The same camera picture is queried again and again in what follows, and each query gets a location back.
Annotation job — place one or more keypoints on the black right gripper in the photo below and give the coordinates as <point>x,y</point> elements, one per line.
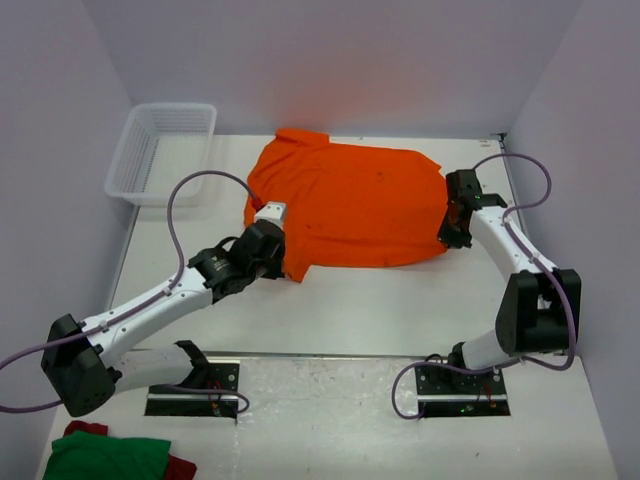
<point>450,241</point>

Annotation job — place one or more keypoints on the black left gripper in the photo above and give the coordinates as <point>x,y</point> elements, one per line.
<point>276,270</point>

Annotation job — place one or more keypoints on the orange t shirt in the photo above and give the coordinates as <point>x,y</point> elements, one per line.
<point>351,206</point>

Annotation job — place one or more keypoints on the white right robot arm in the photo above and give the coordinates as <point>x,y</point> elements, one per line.
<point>538,317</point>

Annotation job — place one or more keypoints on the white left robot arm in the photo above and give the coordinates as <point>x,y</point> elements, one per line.
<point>90,361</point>

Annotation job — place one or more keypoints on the white plastic basket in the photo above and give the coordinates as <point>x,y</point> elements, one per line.
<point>161,143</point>

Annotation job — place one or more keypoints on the red folded t shirt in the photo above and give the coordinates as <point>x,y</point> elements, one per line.
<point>177,468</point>

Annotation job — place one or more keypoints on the green folded t shirt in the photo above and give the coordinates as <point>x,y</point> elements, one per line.
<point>88,456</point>

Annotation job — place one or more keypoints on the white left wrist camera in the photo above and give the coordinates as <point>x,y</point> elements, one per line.
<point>272,212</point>

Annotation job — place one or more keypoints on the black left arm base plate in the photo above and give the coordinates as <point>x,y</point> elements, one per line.
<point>220,375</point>

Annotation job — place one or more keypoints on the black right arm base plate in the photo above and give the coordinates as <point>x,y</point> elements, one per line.
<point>445,394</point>

